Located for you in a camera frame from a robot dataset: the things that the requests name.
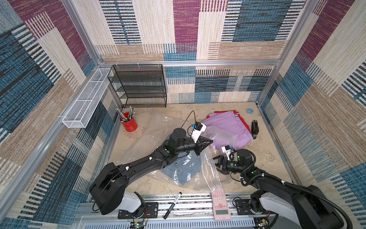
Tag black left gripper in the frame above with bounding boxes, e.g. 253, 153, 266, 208
175, 138, 214, 158

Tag lilac trousers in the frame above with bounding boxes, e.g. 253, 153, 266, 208
202, 111, 253, 149

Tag red trousers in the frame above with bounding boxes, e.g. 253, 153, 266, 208
214, 110, 251, 132

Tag clear plastic vacuum bag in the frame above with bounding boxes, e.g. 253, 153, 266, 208
117, 111, 223, 191

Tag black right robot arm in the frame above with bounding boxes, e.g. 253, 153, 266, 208
213, 149, 353, 229

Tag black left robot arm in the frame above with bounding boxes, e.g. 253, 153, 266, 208
89, 128, 213, 217

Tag grey-blue folded trousers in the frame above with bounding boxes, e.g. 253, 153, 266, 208
160, 152, 202, 185

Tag pink calculator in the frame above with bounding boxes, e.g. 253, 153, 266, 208
211, 188, 232, 220

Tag small black device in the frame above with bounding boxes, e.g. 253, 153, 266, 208
251, 120, 259, 139

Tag black marker pen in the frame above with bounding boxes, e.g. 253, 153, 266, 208
163, 192, 182, 219

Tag red pen cup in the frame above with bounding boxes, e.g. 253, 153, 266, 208
121, 115, 138, 132

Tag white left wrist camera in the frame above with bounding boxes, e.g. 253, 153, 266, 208
191, 122, 207, 143

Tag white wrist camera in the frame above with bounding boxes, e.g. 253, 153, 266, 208
221, 145, 235, 161
191, 122, 207, 143

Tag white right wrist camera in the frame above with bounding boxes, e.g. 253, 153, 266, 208
221, 145, 235, 161

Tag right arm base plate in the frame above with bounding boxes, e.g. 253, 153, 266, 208
233, 198, 275, 216

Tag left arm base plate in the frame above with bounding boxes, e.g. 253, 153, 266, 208
117, 202, 159, 219

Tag black wire mesh shelf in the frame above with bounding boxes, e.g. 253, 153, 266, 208
108, 65, 167, 108

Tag white wire mesh basket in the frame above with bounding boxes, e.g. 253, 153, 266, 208
63, 68, 111, 128

